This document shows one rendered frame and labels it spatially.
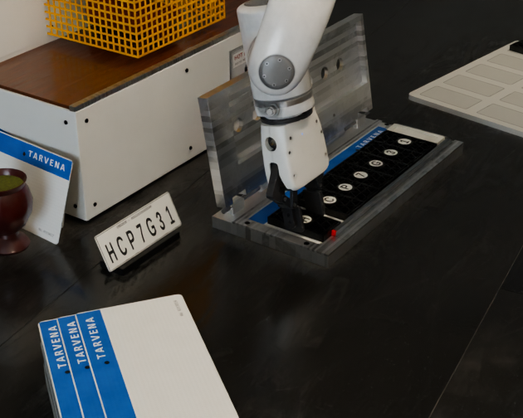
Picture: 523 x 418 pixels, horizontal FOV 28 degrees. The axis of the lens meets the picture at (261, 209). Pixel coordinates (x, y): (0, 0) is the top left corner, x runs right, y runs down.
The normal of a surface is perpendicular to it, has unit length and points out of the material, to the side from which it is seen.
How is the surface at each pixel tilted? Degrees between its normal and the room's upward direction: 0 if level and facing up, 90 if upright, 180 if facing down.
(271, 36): 71
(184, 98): 90
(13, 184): 0
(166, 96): 90
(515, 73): 0
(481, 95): 0
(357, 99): 81
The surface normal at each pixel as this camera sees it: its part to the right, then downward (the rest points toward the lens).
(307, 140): 0.80, 0.09
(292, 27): 0.01, 0.22
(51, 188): -0.59, 0.05
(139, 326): -0.01, -0.87
